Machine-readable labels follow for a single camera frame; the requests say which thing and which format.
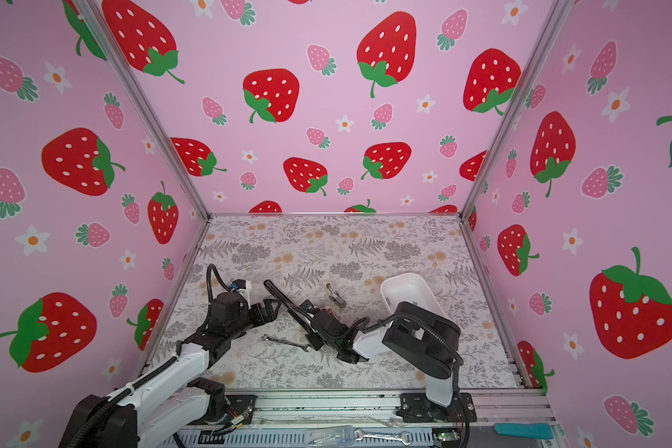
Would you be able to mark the black stapler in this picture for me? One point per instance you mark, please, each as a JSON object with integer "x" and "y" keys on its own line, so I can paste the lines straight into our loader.
{"x": 312, "y": 337}

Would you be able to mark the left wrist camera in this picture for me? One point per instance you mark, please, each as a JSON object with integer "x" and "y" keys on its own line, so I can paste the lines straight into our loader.
{"x": 244, "y": 288}

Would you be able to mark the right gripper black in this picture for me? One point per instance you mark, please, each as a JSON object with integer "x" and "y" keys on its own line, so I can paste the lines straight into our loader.
{"x": 311, "y": 339}

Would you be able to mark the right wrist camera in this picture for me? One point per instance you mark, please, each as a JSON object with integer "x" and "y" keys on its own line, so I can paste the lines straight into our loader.
{"x": 309, "y": 308}

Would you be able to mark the teal tool handle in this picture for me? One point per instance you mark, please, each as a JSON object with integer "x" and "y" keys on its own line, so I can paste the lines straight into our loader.
{"x": 528, "y": 431}

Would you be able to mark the clear plastic bag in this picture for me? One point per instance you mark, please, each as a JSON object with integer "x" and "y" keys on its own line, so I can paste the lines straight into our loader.
{"x": 330, "y": 437}

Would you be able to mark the small silver table wrench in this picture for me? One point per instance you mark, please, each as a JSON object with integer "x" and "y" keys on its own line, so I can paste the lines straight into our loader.
{"x": 281, "y": 341}

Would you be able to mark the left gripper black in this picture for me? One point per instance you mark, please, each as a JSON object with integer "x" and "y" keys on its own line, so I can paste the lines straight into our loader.
{"x": 272, "y": 314}

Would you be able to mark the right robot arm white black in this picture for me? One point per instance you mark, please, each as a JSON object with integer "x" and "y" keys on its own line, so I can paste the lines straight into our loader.
{"x": 426, "y": 340}

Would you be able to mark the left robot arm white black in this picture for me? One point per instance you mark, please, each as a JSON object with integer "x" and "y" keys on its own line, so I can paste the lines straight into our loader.
{"x": 158, "y": 404}

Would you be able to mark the white plastic tray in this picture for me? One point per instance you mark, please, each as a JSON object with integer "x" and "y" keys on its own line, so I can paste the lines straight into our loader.
{"x": 409, "y": 294}

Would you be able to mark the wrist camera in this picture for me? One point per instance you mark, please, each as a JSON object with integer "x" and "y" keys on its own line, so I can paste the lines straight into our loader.
{"x": 309, "y": 308}
{"x": 244, "y": 288}

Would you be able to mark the aluminium rail base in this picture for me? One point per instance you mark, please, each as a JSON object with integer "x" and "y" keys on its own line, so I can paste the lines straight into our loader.
{"x": 281, "y": 419}

